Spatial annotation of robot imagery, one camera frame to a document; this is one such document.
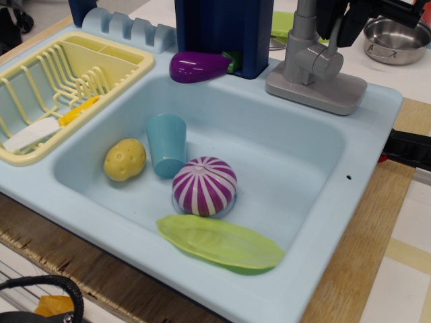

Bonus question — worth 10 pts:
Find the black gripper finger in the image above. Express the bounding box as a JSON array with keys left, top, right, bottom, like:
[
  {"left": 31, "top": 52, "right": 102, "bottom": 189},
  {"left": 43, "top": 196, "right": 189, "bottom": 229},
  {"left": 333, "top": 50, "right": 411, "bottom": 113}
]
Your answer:
[
  {"left": 337, "top": 3, "right": 373, "bottom": 47},
  {"left": 316, "top": 3, "right": 346, "bottom": 40}
]

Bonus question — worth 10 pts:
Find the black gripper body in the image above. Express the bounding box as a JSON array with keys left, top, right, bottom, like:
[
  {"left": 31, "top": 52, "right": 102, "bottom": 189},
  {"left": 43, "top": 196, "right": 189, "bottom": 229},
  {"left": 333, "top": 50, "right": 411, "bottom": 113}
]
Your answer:
[{"left": 317, "top": 1, "right": 426, "bottom": 28}]

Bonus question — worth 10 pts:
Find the grey toy faucet with lever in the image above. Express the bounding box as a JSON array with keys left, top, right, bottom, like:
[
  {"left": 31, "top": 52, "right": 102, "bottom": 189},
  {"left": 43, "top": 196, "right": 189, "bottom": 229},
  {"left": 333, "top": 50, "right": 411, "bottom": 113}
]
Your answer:
[{"left": 265, "top": 1, "right": 367, "bottom": 116}]

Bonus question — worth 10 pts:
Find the stainless steel pot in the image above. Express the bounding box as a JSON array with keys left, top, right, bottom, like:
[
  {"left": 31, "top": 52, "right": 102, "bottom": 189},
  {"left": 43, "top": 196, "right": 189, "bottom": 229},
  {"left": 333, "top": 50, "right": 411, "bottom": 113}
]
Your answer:
[{"left": 363, "top": 17, "right": 430, "bottom": 65}]

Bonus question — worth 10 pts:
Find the dark blue plastic tower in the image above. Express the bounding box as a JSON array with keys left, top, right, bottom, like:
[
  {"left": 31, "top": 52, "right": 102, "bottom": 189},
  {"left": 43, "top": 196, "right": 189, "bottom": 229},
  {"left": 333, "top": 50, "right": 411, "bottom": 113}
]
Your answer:
[{"left": 69, "top": 1, "right": 273, "bottom": 79}]

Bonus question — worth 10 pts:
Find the black clamp with red tip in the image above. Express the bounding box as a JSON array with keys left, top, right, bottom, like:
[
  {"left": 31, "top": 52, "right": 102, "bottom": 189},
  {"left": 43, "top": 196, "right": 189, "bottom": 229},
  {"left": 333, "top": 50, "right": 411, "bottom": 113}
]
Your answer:
[{"left": 378, "top": 129, "right": 430, "bottom": 171}]

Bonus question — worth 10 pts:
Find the purple toy eggplant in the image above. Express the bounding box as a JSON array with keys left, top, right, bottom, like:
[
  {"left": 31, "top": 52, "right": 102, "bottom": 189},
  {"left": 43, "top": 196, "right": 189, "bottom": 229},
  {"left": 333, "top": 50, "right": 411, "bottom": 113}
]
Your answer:
[{"left": 169, "top": 51, "right": 242, "bottom": 83}]

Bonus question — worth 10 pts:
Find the blue plastic cup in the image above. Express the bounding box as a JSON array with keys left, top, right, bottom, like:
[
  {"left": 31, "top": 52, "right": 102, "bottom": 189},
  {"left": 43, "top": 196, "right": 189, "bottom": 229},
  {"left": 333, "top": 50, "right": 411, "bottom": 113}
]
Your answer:
[{"left": 146, "top": 114, "right": 187, "bottom": 178}]

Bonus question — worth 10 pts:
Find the purple white striped toy onion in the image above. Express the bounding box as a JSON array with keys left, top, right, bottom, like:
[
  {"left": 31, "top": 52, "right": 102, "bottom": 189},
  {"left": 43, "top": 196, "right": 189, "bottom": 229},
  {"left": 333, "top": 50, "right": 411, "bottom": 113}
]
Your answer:
[{"left": 172, "top": 156, "right": 238, "bottom": 217}]

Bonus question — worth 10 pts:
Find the yellow toy potato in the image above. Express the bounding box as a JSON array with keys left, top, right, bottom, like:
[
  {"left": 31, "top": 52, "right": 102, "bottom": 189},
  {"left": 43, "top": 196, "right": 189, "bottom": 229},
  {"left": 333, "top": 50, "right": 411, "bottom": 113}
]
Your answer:
[{"left": 104, "top": 138, "right": 147, "bottom": 182}]

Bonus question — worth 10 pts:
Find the green plastic plate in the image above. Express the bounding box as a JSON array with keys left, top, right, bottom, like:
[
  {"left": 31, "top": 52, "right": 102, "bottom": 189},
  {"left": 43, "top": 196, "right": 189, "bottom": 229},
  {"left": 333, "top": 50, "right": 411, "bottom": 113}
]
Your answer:
[{"left": 156, "top": 215, "right": 286, "bottom": 275}]

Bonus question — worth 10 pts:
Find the yellow dish drying rack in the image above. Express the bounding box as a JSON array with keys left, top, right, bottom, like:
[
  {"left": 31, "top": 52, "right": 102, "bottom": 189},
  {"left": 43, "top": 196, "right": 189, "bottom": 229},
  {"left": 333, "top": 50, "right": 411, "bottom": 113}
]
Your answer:
[{"left": 1, "top": 32, "right": 156, "bottom": 166}]

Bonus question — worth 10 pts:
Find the white and yellow toy knife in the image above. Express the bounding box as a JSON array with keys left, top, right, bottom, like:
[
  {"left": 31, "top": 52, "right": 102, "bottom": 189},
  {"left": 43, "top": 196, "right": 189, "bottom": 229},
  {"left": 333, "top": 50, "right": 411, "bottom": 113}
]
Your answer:
[{"left": 3, "top": 96, "right": 100, "bottom": 151}]

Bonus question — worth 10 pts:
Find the black object top left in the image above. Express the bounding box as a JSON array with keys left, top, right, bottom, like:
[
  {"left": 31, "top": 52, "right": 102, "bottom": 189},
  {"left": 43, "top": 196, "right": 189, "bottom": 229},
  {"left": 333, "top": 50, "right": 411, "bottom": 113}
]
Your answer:
[{"left": 1, "top": 7, "right": 34, "bottom": 55}]

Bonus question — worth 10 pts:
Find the orange yellow object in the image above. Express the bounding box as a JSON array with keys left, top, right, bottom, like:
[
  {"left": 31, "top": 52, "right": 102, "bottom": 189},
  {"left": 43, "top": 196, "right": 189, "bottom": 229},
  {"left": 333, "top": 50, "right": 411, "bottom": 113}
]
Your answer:
[{"left": 34, "top": 295, "right": 74, "bottom": 318}]

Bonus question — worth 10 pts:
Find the black cable loop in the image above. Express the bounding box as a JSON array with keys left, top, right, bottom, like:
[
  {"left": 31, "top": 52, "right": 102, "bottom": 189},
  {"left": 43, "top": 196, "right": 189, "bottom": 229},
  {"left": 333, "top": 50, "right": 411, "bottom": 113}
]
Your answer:
[{"left": 0, "top": 275, "right": 85, "bottom": 323}]

